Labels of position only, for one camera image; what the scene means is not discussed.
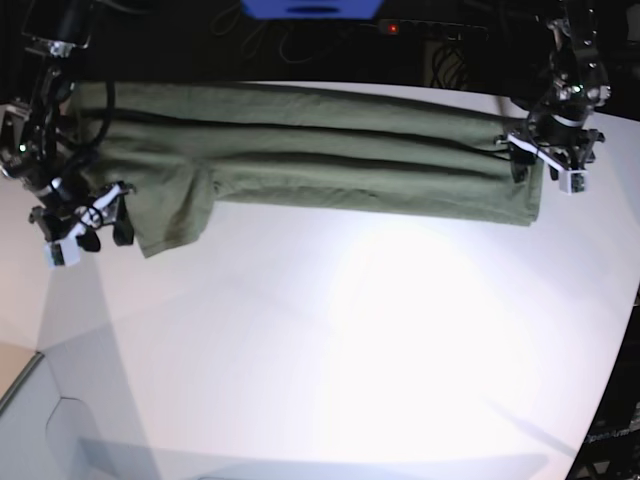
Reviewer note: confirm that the blue box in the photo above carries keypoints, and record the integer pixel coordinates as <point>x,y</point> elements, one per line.
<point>312,9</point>

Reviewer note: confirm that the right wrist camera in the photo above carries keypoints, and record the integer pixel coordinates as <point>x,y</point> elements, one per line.
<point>63,253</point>

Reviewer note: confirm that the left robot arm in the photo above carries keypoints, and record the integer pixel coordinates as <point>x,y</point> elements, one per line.
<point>578,79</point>

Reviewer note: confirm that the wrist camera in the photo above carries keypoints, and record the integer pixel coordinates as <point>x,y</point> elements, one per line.
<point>573,181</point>
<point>63,253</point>

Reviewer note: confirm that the green t-shirt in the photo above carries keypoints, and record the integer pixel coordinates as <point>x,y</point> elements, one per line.
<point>184,148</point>

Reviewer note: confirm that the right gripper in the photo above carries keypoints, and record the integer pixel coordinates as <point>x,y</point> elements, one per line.
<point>67,216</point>

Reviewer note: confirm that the black power strip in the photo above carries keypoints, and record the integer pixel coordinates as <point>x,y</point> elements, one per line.
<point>430,30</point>

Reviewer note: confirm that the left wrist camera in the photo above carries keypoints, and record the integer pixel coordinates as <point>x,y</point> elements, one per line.
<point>573,181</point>

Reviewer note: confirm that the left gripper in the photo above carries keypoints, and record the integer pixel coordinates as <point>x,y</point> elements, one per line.
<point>562,143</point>

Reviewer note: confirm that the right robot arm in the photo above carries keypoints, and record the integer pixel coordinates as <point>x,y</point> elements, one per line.
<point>37,144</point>

